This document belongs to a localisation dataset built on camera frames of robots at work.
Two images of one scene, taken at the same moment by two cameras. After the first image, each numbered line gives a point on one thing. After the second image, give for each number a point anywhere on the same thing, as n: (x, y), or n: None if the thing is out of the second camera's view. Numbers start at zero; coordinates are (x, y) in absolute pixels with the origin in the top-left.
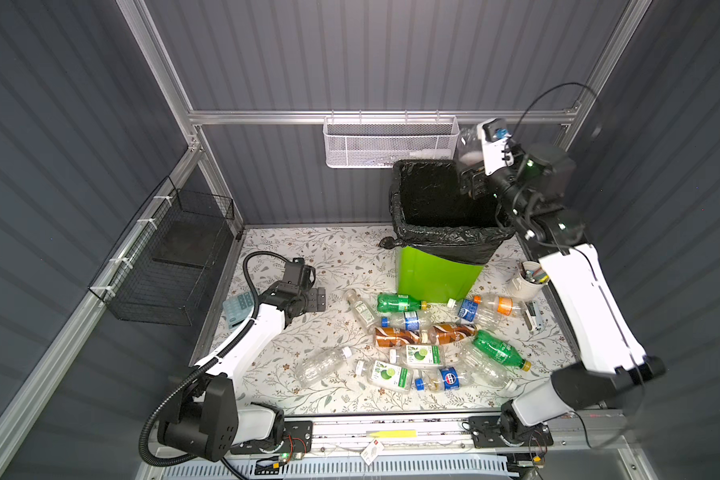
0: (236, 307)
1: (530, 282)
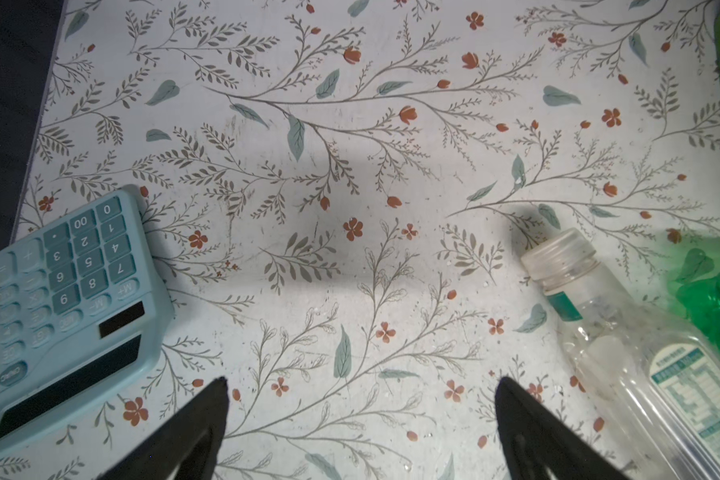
0: (76, 305)
1: None
